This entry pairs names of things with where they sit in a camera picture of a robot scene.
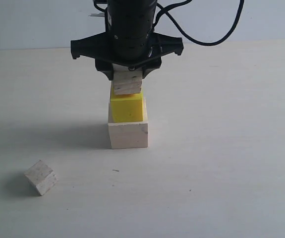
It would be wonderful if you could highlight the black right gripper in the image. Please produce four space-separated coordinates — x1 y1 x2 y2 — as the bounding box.
70 32 184 81

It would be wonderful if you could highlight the medium striped wooden cube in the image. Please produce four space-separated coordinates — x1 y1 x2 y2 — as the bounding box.
112 64 142 95

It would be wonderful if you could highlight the yellow painted cube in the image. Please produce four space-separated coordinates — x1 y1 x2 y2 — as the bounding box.
110 86 144 123

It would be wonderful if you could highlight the large light wooden cube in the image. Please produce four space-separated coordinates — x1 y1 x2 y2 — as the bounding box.
108 97 148 149

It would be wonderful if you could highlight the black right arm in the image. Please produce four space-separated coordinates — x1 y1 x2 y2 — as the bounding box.
70 0 184 80

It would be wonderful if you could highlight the white tape strip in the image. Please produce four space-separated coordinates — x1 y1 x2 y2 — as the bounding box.
89 12 105 17

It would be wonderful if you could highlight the small pale wooden cube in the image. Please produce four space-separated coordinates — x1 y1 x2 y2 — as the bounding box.
24 160 58 196

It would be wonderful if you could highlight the black right camera cable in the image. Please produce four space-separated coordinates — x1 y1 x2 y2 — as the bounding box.
154 0 246 47

